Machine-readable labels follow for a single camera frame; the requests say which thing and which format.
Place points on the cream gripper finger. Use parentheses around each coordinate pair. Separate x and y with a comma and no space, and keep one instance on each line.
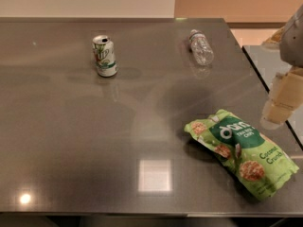
(285,96)

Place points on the green rice chips bag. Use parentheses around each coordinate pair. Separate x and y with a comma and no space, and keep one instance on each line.
(260,164)

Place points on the white green soda can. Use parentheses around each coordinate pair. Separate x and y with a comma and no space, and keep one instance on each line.
(105,58)

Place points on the grey round gripper body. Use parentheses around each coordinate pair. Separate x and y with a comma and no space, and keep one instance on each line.
(293,43)

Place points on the clear plastic water bottle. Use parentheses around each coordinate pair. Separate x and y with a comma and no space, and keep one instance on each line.
(200,47)

